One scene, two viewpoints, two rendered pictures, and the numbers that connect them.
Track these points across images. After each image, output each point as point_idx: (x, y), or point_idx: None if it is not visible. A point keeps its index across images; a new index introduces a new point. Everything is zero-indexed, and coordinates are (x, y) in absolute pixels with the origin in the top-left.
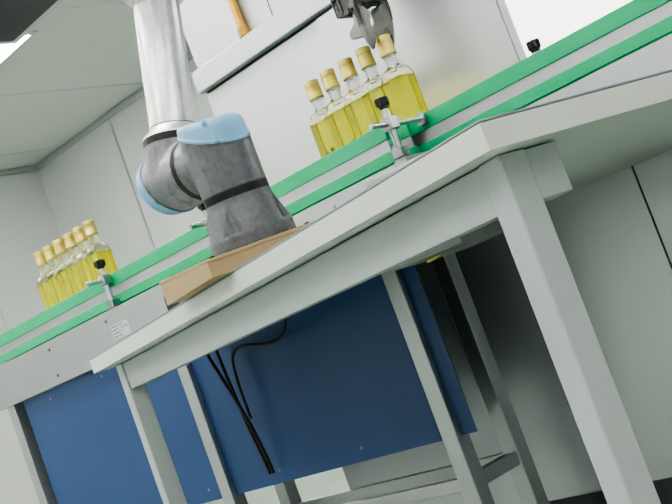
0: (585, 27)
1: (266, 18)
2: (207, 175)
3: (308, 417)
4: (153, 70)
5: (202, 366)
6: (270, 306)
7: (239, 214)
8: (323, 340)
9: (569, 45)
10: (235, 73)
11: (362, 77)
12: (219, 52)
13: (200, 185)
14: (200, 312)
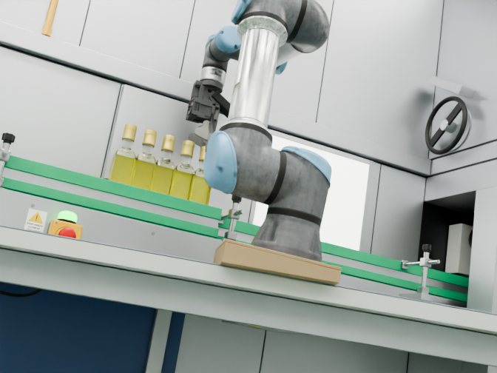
0: (341, 247)
1: (72, 43)
2: (316, 198)
3: None
4: (268, 83)
5: None
6: (322, 323)
7: (319, 240)
8: (55, 320)
9: (328, 249)
10: (7, 46)
11: (135, 146)
12: (4, 21)
13: (303, 199)
14: (242, 286)
